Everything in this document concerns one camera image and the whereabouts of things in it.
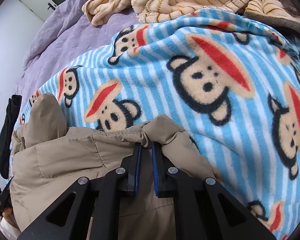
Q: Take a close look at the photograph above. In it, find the folded black garment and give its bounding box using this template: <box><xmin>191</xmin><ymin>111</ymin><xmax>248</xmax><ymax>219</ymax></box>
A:
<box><xmin>0</xmin><ymin>95</ymin><xmax>22</xmax><ymax>179</ymax></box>

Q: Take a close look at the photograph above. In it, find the beige striped fleece garment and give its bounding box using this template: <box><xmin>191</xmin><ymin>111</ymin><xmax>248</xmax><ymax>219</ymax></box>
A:
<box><xmin>82</xmin><ymin>0</ymin><xmax>300</xmax><ymax>33</ymax></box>

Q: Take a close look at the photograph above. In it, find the monkey print striped blanket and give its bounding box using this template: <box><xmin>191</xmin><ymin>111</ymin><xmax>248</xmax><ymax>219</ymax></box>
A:
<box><xmin>14</xmin><ymin>9</ymin><xmax>300</xmax><ymax>239</ymax></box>

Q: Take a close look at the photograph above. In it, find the white door with handle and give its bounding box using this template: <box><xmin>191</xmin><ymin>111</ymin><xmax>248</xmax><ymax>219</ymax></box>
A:
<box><xmin>13</xmin><ymin>0</ymin><xmax>67</xmax><ymax>23</ymax></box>

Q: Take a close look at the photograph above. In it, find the tan puffer jacket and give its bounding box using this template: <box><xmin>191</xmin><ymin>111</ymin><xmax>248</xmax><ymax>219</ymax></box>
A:
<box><xmin>10</xmin><ymin>94</ymin><xmax>217</xmax><ymax>239</ymax></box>

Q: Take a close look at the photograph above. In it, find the purple quilted duvet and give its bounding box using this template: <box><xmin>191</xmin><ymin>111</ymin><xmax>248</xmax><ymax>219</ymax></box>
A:
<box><xmin>13</xmin><ymin>0</ymin><xmax>141</xmax><ymax>100</ymax></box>

